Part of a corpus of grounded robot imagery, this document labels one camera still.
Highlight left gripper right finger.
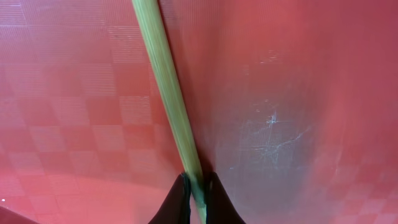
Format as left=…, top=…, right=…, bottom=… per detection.
left=205, top=172, right=245, bottom=224

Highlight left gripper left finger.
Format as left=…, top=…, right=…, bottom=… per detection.
left=149, top=173, right=192, bottom=224

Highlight wooden chopstick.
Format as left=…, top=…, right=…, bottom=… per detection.
left=132, top=0, right=207, bottom=223

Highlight red plastic tray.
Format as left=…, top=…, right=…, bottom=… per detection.
left=1, top=0, right=397, bottom=223

